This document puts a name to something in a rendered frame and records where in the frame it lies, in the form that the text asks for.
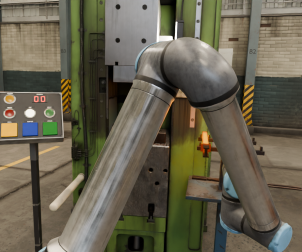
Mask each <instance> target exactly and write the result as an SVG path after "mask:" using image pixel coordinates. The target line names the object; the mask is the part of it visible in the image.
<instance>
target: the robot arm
mask: <svg viewBox="0 0 302 252"><path fill-rule="evenodd" d="M135 71H136V73H135V74H136V75H135V78H134V80H133V84H132V87H131V89H130V91H129V93H128V95H127V97H126V99H125V101H124V103H123V106H122V108H121V110H120V112H119V114H118V116H117V118H116V120H115V122H114V125H113V127H112V129H111V131H110V133H109V135H108V137H107V139H106V141H105V144H104V146H103V148H102V150H101V152H100V154H99V156H98V158H97V160H96V163H95V165H94V167H93V169H92V171H91V173H90V175H89V177H88V179H87V182H86V184H85V186H84V188H83V190H82V192H81V194H80V196H79V198H78V201H77V203H76V205H75V207H74V209H73V211H72V213H71V215H70V217H69V220H68V222H67V224H66V226H65V228H64V230H63V232H62V234H61V236H59V237H56V238H53V239H52V240H50V241H49V243H48V244H47V246H46V247H44V248H43V249H41V250H40V251H38V252H104V251H105V248H106V246H107V244H108V242H109V240H110V237H111V235H112V233H113V231H114V229H115V226H116V224H117V222H118V220H119V218H120V216H121V213H122V211H123V209H124V207H125V205H126V202H127V200H128V198H129V196H130V194H131V192H132V189H133V187H134V185H135V183H136V181H137V178H138V176H139V174H140V172H141V170H142V167H143V165H144V163H145V161H146V159H147V157H148V154H149V152H150V150H151V148H152V146H153V143H154V141H155V139H156V137H157V135H158V132H159V130H160V128H161V126H162V124H163V122H164V119H165V117H166V115H167V113H168V111H169V108H170V106H171V104H172V102H173V101H174V100H175V98H176V96H177V94H178V91H179V89H180V90H181V91H182V92H183V93H184V94H185V96H186V97H187V99H188V101H189V103H190V105H191V106H192V107H193V108H196V109H200V112H201V114H202V116H203V119H204V121H205V123H206V125H207V128H208V130H209V132H210V135H211V137H212V139H213V141H214V144H215V146H216V148H217V151H218V153H219V155H220V157H221V160H222V162H223V165H222V175H223V185H222V197H221V209H220V214H219V216H220V224H221V226H222V227H223V228H224V229H225V230H227V231H228V232H231V233H233V234H245V235H247V236H248V237H250V238H252V239H253V240H255V241H256V242H258V243H260V244H261V245H263V246H264V247H266V248H267V249H268V250H271V251H273V252H282V251H284V250H285V249H286V247H287V246H288V245H289V243H290V241H291V238H292V234H293V230H292V227H291V226H290V225H288V224H287V223H284V222H282V221H281V218H280V215H279V213H278V211H277V210H276V207H275V204H274V201H273V198H272V196H271V193H270V190H269V187H268V184H267V182H266V179H265V176H264V173H263V170H262V168H261V165H260V162H259V159H258V156H257V154H256V151H255V148H254V145H253V142H252V140H251V137H250V134H249V131H248V128H247V126H246V123H245V120H244V117H243V114H242V112H241V109H240V106H239V103H238V101H237V98H236V94H237V92H238V90H239V88H240V84H239V81H238V79H237V76H236V74H235V72H234V70H233V68H232V67H231V66H230V64H229V63H228V62H227V60H226V59H225V58H224V57H223V56H222V55H221V54H220V53H219V52H218V51H216V50H215V49H214V48H213V47H211V46H210V45H208V44H207V43H205V42H203V41H201V40H199V39H196V38H192V37H181V38H177V39H173V40H168V41H158V42H155V43H152V44H150V45H148V46H147V47H145V48H144V49H143V50H142V51H141V52H140V53H139V54H138V56H137V58H136V61H135Z"/></svg>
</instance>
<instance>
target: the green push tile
mask: <svg viewBox="0 0 302 252"><path fill-rule="evenodd" d="M42 126H43V136H52V135H58V125H57V122H43V123H42Z"/></svg>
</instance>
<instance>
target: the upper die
mask: <svg viewBox="0 0 302 252"><path fill-rule="evenodd" d="M135 76H136V70H135V66H122V65H114V66H113V82H118V83H133V80H134V78H135Z"/></svg>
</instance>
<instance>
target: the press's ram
mask: <svg viewBox="0 0 302 252"><path fill-rule="evenodd" d="M170 40H173V36H161V5H160V0H105V65H106V66H110V67H114V66H135V63H136V59H137V57H138V55H139V53H140V52H141V51H142V50H143V49H144V48H145V47H147V46H149V45H151V44H153V43H156V42H165V41H170Z"/></svg>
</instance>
